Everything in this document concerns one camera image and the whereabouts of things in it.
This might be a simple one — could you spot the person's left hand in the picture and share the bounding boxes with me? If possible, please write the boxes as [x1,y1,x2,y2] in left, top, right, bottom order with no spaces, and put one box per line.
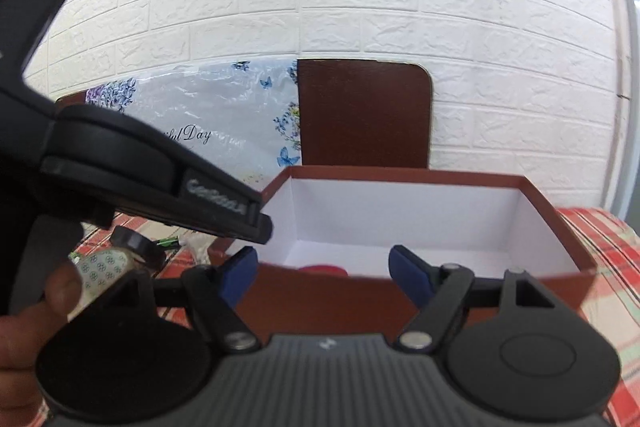
[0,260,82,426]

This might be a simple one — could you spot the red plaid bed sheet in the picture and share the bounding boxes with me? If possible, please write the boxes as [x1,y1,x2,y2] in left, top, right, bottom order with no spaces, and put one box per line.
[559,208,640,426]

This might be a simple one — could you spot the dark brown wooden headboard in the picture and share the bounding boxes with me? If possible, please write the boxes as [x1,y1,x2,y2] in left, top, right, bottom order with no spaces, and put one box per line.
[297,58,434,168]

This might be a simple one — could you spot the brown cardboard storage box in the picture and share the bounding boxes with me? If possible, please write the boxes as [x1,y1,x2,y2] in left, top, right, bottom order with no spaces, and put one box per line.
[236,166,596,339]

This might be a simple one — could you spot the black tape roll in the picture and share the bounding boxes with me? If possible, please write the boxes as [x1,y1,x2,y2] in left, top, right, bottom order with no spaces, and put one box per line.
[110,225,166,271]

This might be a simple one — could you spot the floral plastic pillow bag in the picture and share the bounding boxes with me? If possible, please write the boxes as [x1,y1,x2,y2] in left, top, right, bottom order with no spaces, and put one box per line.
[85,57,302,190]

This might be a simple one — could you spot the red tape roll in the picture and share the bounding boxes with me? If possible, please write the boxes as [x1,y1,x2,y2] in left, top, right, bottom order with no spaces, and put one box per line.
[299,265,348,277]

